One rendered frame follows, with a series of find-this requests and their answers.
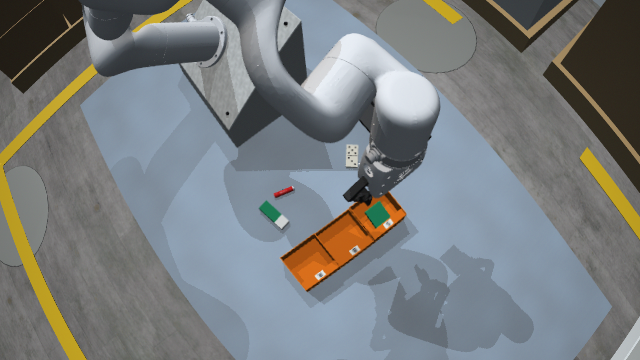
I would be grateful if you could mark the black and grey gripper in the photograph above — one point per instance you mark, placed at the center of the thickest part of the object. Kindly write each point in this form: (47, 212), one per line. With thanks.
(380, 179)

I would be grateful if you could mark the white domino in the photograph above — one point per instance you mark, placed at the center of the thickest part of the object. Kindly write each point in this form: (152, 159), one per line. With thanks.
(352, 156)

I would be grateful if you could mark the orange three-compartment tray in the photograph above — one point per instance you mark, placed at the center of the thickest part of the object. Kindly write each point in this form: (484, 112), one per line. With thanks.
(343, 238)

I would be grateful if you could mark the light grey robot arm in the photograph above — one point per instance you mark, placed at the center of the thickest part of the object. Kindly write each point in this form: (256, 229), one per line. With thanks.
(337, 93)

